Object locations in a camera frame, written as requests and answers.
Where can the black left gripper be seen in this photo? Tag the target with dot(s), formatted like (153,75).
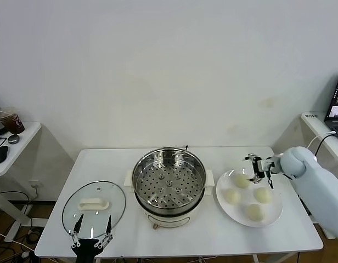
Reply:
(86,249)

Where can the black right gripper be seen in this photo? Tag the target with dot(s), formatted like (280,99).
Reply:
(265,165)

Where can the white steamed baozi bun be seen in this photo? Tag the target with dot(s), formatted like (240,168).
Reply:
(232,196)
(263,195)
(255,212)
(241,181)

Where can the light blue right robot arm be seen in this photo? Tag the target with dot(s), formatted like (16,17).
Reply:
(322,186)

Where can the stainless steel steamer basket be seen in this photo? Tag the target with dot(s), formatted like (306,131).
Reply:
(185,191)

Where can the white round ceramic plate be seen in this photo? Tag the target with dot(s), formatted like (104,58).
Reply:
(271,212)

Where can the white side table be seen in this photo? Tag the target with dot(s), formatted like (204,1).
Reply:
(21,148)
(314,123)

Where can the small printed label sticker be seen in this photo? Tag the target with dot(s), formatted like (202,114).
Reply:
(310,115)

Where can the cream electric cooking pot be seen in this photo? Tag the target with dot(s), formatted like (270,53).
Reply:
(169,219)

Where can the white power strip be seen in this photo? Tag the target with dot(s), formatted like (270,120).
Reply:
(25,255)

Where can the dark open laptop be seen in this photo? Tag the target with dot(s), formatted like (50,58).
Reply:
(337,109)

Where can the grey round puck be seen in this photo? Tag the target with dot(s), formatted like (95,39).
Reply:
(14,139)

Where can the iced coffee plastic cup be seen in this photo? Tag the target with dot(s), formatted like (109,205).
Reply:
(14,124)

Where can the white wall socket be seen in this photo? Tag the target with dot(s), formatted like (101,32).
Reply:
(34,184)

